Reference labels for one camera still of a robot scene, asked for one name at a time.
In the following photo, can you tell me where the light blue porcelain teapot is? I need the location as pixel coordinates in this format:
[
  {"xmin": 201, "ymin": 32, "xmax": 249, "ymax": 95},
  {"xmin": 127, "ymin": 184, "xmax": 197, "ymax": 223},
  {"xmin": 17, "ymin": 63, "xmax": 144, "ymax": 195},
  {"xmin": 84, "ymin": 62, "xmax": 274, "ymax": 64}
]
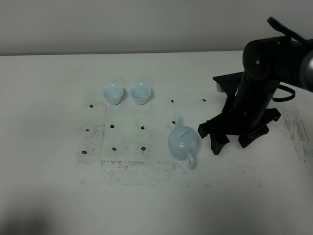
[{"xmin": 168, "ymin": 114, "xmax": 200, "ymax": 170}]

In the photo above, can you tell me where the light blue teacup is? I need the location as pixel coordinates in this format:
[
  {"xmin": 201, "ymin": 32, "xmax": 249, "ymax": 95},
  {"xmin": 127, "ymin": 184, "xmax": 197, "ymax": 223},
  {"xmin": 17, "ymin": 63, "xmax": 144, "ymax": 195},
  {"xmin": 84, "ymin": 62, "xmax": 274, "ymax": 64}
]
[
  {"xmin": 130, "ymin": 83, "xmax": 152, "ymax": 105},
  {"xmin": 102, "ymin": 83, "xmax": 124, "ymax": 105}
]

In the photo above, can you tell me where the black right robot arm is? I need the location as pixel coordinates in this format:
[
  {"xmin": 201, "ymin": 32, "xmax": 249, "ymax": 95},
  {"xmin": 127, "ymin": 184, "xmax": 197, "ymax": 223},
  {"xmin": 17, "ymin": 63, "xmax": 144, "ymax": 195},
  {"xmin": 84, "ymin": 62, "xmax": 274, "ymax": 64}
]
[{"xmin": 198, "ymin": 17, "xmax": 313, "ymax": 155}]

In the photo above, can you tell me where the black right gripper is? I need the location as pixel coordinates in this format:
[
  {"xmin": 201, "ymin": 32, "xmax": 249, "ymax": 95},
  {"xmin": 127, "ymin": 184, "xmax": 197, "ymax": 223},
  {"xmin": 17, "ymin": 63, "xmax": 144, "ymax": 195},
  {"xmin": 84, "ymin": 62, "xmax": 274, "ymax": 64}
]
[{"xmin": 198, "ymin": 72, "xmax": 281, "ymax": 155}]

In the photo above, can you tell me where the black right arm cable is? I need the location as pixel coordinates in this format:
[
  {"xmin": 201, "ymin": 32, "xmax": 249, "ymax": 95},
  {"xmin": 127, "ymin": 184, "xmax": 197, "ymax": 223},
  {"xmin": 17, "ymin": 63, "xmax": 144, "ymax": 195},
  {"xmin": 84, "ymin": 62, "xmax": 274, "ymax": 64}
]
[{"xmin": 271, "ymin": 85, "xmax": 296, "ymax": 102}]

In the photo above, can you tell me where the right light blue teacup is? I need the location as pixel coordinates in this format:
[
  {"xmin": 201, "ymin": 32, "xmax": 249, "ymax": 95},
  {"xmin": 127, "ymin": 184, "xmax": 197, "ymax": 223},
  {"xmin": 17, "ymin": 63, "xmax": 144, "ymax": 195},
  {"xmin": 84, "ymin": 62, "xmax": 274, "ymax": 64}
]
[{"xmin": 130, "ymin": 83, "xmax": 152, "ymax": 105}]

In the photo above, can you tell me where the left light blue teacup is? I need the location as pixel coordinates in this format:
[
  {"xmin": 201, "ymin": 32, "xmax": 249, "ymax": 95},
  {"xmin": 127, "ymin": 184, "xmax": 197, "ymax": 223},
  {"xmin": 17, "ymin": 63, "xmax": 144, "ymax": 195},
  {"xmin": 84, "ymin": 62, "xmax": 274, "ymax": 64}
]
[{"xmin": 102, "ymin": 83, "xmax": 124, "ymax": 105}]

